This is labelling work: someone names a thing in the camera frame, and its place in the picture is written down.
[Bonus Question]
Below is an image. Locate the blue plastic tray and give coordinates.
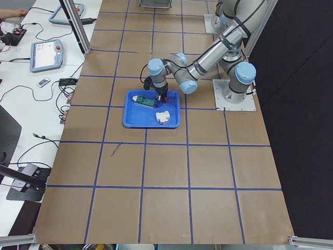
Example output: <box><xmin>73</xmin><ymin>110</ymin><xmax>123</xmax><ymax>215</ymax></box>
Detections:
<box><xmin>123</xmin><ymin>90</ymin><xmax>181</xmax><ymax>129</ymax></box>

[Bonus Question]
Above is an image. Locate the green terminal block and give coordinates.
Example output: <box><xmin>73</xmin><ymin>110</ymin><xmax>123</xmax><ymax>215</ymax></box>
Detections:
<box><xmin>132</xmin><ymin>95</ymin><xmax>156</xmax><ymax>108</ymax></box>

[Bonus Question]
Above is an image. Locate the far teach pendant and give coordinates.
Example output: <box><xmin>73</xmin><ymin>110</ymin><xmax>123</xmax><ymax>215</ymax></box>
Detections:
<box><xmin>49</xmin><ymin>3</ymin><xmax>85</xmax><ymax>26</ymax></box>

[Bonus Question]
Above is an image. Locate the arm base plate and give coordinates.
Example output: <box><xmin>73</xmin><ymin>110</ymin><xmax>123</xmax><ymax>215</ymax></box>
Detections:
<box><xmin>203</xmin><ymin>14</ymin><xmax>232</xmax><ymax>34</ymax></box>
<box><xmin>213</xmin><ymin>79</ymin><xmax>256</xmax><ymax>112</ymax></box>

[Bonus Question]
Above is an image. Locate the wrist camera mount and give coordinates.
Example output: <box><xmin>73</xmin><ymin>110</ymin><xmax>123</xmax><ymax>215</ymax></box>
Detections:
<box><xmin>144</xmin><ymin>76</ymin><xmax>153</xmax><ymax>90</ymax></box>

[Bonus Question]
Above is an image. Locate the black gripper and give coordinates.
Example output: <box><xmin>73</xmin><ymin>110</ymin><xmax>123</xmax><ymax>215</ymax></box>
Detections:
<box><xmin>155</xmin><ymin>84</ymin><xmax>168</xmax><ymax>95</ymax></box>

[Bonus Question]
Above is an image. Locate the black power adapter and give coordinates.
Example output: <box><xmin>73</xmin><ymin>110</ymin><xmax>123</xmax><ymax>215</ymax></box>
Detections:
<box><xmin>59</xmin><ymin>78</ymin><xmax>78</xmax><ymax>86</ymax></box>

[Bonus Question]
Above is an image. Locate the small remote control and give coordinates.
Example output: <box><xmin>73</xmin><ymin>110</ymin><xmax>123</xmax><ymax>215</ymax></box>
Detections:
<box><xmin>37</xmin><ymin>77</ymin><xmax>51</xmax><ymax>88</ymax></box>

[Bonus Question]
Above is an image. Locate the white circuit breaker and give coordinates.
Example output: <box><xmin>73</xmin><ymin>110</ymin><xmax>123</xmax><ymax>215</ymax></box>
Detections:
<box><xmin>156</xmin><ymin>110</ymin><xmax>171</xmax><ymax>125</ymax></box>

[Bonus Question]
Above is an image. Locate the red push button switch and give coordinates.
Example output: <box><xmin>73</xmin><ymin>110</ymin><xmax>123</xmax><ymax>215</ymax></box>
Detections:
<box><xmin>155</xmin><ymin>94</ymin><xmax>168</xmax><ymax>103</ymax></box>

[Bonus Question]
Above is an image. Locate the near teach pendant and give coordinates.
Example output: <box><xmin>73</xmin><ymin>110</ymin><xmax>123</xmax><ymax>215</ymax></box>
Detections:
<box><xmin>30</xmin><ymin>39</ymin><xmax>63</xmax><ymax>73</ymax></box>

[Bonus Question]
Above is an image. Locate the wire mesh shelf basket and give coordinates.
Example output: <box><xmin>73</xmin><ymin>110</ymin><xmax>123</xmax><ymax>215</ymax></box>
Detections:
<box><xmin>139</xmin><ymin>0</ymin><xmax>172</xmax><ymax>9</ymax></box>

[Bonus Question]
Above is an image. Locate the aluminium frame post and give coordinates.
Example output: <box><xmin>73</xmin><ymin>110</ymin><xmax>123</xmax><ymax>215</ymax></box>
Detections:
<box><xmin>59</xmin><ymin>0</ymin><xmax>91</xmax><ymax>55</ymax></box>

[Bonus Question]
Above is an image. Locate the person hand at desk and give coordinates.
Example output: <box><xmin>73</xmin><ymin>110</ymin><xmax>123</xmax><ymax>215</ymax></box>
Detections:
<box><xmin>0</xmin><ymin>8</ymin><xmax>28</xmax><ymax>20</ymax></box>

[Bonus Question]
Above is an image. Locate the teach pendant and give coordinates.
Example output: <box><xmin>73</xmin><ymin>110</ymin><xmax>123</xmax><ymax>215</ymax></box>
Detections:
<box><xmin>49</xmin><ymin>3</ymin><xmax>85</xmax><ymax>26</ymax></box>
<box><xmin>30</xmin><ymin>39</ymin><xmax>63</xmax><ymax>73</ymax></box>

